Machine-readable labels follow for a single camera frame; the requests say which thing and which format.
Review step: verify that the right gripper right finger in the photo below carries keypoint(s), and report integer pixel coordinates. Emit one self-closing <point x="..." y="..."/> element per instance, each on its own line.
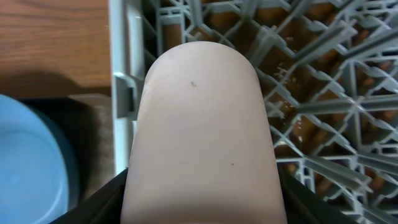
<point x="303" y="206"/>

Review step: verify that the pink cup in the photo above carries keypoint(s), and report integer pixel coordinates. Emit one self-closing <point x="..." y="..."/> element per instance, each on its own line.
<point x="202" y="152"/>

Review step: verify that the brown serving tray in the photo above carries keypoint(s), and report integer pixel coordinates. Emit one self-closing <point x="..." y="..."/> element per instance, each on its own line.
<point x="86" y="120"/>

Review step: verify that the grey dishwasher rack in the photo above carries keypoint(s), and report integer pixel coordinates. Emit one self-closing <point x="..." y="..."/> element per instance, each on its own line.
<point x="328" y="71"/>

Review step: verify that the dark blue plate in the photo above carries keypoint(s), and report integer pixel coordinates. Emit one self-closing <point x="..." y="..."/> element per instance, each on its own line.
<point x="39" y="173"/>

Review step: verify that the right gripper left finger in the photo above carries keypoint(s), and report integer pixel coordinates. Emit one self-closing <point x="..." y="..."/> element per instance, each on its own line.
<point x="103" y="207"/>

